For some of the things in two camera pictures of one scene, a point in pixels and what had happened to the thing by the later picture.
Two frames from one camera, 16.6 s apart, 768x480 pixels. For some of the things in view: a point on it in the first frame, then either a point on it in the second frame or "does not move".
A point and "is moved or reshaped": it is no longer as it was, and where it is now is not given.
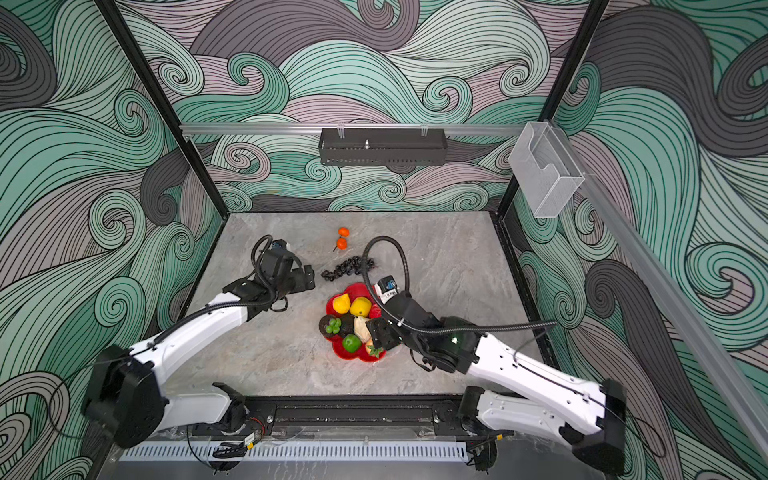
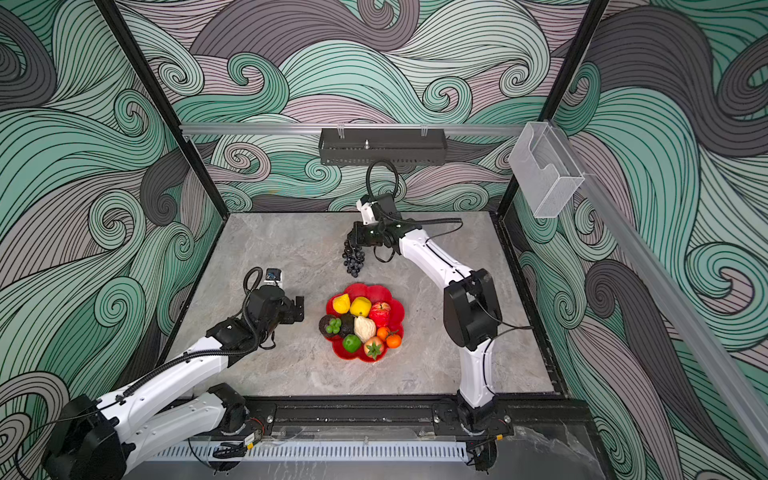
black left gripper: (301, 284) → (290, 315)
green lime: (351, 343) does not move
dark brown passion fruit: (324, 322) does not move
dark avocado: (347, 324) does not move
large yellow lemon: (360, 306) does not move
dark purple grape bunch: (348, 267) is moved or reshaped
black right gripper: (382, 328) → (360, 237)
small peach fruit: (372, 350) does not move
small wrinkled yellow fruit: (342, 303) does not move
